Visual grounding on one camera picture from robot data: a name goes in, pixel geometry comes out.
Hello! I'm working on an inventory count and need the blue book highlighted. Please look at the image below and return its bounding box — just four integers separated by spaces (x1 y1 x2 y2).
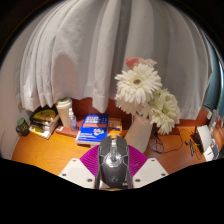
75 113 110 146

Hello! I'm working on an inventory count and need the grey black computer mouse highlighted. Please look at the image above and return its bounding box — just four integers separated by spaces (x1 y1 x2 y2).
94 134 134 190

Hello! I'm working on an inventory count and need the yellow-covered book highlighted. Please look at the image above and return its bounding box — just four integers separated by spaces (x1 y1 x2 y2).
29 107 59 123

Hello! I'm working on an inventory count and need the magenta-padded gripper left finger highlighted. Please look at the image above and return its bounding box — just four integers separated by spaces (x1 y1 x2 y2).
58 144 101 189

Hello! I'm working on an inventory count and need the thin red book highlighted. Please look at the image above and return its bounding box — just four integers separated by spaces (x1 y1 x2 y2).
54 124 81 138

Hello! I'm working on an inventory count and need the white ceramic vase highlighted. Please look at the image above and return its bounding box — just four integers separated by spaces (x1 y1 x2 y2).
124 113 154 154

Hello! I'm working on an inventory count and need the white flat device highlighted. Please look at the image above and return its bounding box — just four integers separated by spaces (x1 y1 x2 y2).
191 124 216 163

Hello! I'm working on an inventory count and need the white artificial flower bunch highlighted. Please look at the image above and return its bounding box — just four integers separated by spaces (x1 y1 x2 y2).
114 56 182 136

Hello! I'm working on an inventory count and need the black cable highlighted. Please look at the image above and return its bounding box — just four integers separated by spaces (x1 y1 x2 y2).
146 126 198 155

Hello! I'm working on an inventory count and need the orange book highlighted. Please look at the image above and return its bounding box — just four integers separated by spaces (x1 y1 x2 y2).
107 117 124 138

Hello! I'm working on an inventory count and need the white lidded tumbler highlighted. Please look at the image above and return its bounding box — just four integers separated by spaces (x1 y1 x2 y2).
54 97 74 128

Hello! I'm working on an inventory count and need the clear spray bottle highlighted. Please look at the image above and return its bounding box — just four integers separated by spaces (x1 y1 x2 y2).
68 107 79 133

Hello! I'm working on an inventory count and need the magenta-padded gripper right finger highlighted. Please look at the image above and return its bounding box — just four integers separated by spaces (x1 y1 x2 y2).
128 145 169 189

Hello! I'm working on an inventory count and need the dark green mug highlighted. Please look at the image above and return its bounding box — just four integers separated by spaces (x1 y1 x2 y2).
15 117 30 137

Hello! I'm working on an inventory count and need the white yellow thick book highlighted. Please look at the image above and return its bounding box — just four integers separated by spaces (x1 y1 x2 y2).
29 123 60 140

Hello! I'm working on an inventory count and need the white curtain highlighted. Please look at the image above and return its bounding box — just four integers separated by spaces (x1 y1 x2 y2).
14 0 214 121

